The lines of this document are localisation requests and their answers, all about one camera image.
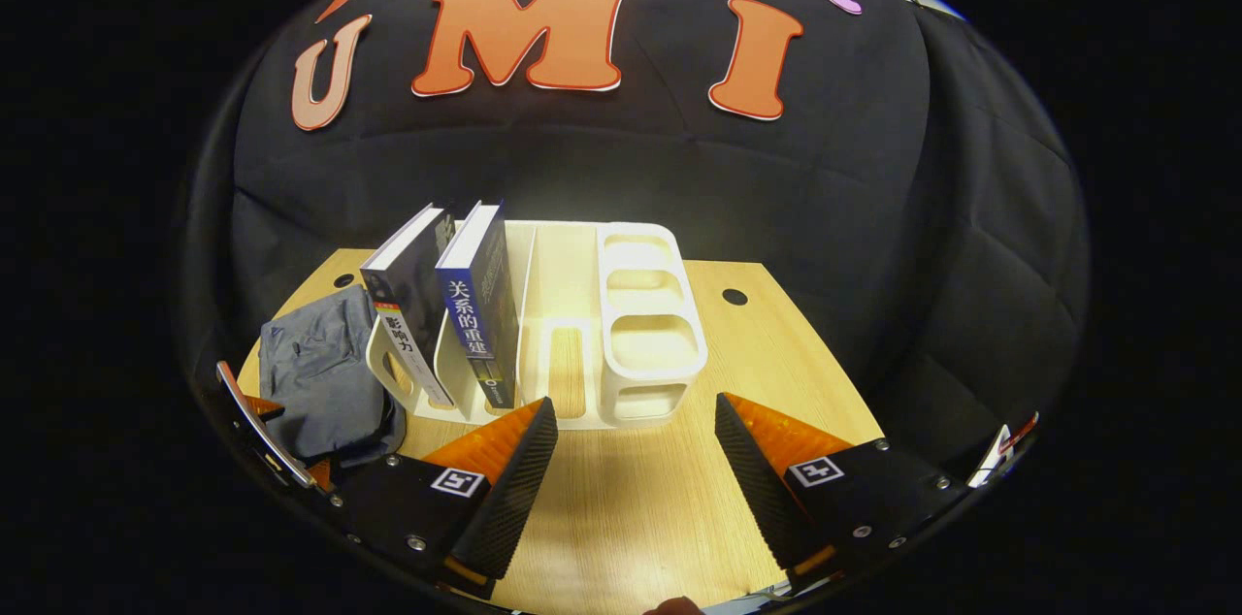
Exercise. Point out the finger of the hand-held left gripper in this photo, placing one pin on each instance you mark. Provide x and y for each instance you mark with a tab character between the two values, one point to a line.
262	426

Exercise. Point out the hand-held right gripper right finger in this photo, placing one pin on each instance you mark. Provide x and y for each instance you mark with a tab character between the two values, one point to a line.
757	489

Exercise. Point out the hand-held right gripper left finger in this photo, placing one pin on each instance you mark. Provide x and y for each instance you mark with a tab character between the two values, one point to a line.
509	499

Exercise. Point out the grey schoolbag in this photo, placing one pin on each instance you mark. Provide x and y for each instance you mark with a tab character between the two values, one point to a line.
325	382

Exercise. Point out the white bookshelf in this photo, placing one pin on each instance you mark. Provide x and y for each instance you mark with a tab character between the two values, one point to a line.
650	343

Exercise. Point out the blue book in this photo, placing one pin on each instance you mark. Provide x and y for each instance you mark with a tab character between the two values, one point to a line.
480	314

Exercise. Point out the black book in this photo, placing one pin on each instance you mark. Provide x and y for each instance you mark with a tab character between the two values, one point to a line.
412	305

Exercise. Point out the black backdrop cloth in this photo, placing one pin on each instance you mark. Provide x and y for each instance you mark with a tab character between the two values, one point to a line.
602	169

